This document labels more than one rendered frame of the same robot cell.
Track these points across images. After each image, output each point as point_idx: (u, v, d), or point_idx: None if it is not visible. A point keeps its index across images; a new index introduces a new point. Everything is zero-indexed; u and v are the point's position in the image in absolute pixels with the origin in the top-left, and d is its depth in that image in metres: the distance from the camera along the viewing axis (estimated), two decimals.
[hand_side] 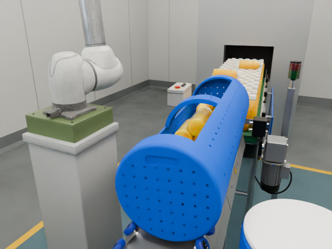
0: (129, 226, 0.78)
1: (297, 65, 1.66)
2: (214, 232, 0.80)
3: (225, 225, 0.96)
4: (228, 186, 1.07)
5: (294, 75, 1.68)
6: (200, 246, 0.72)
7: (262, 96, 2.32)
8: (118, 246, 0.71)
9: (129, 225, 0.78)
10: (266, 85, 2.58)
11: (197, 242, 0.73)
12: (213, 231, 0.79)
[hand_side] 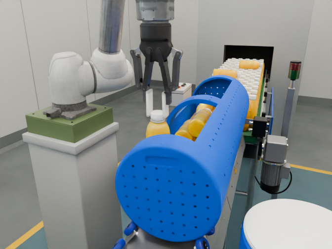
0: (129, 226, 0.78)
1: (297, 65, 1.66)
2: (214, 232, 0.80)
3: (225, 225, 0.96)
4: (228, 186, 1.07)
5: (294, 75, 1.68)
6: (200, 246, 0.72)
7: (262, 96, 2.32)
8: (118, 246, 0.71)
9: (129, 225, 0.78)
10: (266, 85, 2.58)
11: (197, 242, 0.73)
12: (213, 231, 0.79)
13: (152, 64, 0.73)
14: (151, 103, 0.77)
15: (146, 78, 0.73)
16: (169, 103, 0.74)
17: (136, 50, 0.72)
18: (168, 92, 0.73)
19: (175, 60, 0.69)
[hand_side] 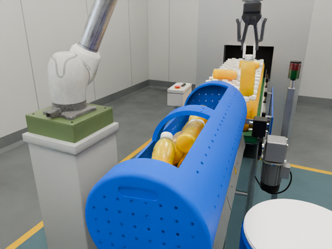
0: None
1: (297, 65, 1.66)
2: None
3: (225, 225, 0.96)
4: (228, 186, 1.07)
5: (294, 75, 1.68)
6: None
7: (262, 96, 2.32)
8: None
9: None
10: (266, 85, 2.58)
11: None
12: None
13: (248, 27, 1.29)
14: (245, 50, 1.32)
15: (244, 35, 1.28)
16: (257, 49, 1.29)
17: (239, 19, 1.28)
18: (257, 42, 1.28)
19: (263, 23, 1.24)
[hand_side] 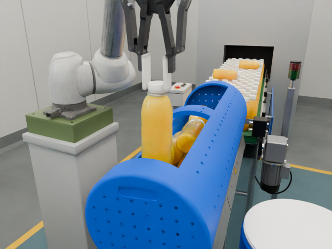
0: None
1: (297, 65, 1.66)
2: None
3: (225, 225, 0.96)
4: (228, 186, 1.07)
5: (294, 75, 1.68)
6: None
7: (262, 96, 2.32)
8: None
9: None
10: (266, 85, 2.58)
11: None
12: None
13: (150, 19, 0.55)
14: (148, 72, 0.59)
15: (143, 37, 0.55)
16: (172, 70, 0.56)
17: None
18: (171, 56, 0.55)
19: (181, 10, 0.51)
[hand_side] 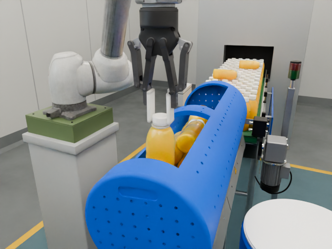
0: None
1: (297, 65, 1.66)
2: None
3: (225, 225, 0.96)
4: (228, 186, 1.07)
5: (294, 75, 1.68)
6: None
7: (262, 96, 2.32)
8: None
9: None
10: (266, 85, 2.58)
11: None
12: None
13: (155, 59, 0.60)
14: (153, 105, 0.64)
15: (147, 75, 0.60)
16: (175, 105, 0.60)
17: (134, 41, 0.59)
18: (174, 93, 0.60)
19: (183, 54, 0.55)
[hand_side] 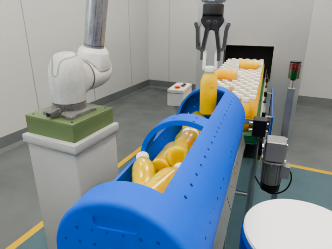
0: None
1: (297, 65, 1.66)
2: None
3: (225, 225, 0.96)
4: (228, 186, 1.07)
5: (294, 75, 1.68)
6: None
7: (262, 96, 2.32)
8: None
9: None
10: (266, 85, 2.58)
11: None
12: None
13: (208, 32, 1.07)
14: (205, 61, 1.11)
15: (204, 42, 1.07)
16: (219, 59, 1.08)
17: (198, 22, 1.06)
18: (219, 52, 1.07)
19: (226, 29, 1.03)
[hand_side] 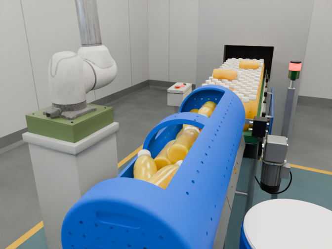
0: None
1: (297, 65, 1.66)
2: None
3: (225, 225, 0.96)
4: (228, 186, 1.07)
5: (294, 75, 1.68)
6: None
7: (262, 96, 2.32)
8: None
9: None
10: (266, 85, 2.58)
11: None
12: None
13: None
14: None
15: None
16: None
17: None
18: None
19: None
